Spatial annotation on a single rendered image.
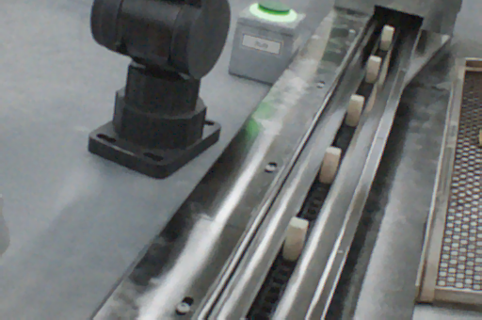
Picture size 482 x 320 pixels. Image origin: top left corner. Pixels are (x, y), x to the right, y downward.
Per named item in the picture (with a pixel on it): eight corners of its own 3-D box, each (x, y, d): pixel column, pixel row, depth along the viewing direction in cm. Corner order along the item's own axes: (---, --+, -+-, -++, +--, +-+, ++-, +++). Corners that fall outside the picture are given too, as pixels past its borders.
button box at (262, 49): (238, 79, 112) (252, -3, 107) (297, 95, 110) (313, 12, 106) (218, 101, 104) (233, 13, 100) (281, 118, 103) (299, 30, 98)
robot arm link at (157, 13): (206, 83, 82) (158, 67, 84) (223, -20, 78) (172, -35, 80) (155, 112, 74) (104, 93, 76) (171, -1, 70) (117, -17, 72)
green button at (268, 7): (260, 9, 105) (262, -3, 105) (292, 18, 105) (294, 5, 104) (251, 18, 102) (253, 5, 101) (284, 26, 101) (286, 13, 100)
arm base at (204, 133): (150, 111, 90) (83, 150, 80) (159, 39, 87) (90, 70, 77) (222, 137, 87) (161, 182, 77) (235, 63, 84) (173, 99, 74)
